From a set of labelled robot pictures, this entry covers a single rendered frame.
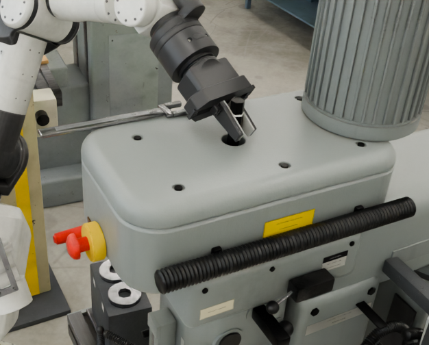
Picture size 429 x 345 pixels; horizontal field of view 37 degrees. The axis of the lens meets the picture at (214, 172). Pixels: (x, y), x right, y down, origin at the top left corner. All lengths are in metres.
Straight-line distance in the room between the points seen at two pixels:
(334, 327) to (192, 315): 0.34
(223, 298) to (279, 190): 0.20
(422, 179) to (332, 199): 0.29
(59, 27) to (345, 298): 0.71
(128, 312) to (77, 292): 1.73
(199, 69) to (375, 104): 0.28
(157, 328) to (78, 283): 2.38
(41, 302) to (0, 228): 2.16
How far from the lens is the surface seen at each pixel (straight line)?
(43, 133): 0.99
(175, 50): 0.98
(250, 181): 0.90
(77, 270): 3.58
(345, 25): 0.99
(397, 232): 1.20
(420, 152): 1.33
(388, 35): 0.98
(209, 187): 0.88
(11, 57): 1.21
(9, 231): 1.24
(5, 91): 1.22
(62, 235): 1.08
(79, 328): 1.97
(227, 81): 0.98
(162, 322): 1.15
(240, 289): 1.01
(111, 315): 1.74
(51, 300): 3.39
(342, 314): 1.23
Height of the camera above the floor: 2.38
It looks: 33 degrees down
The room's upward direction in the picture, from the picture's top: 5 degrees clockwise
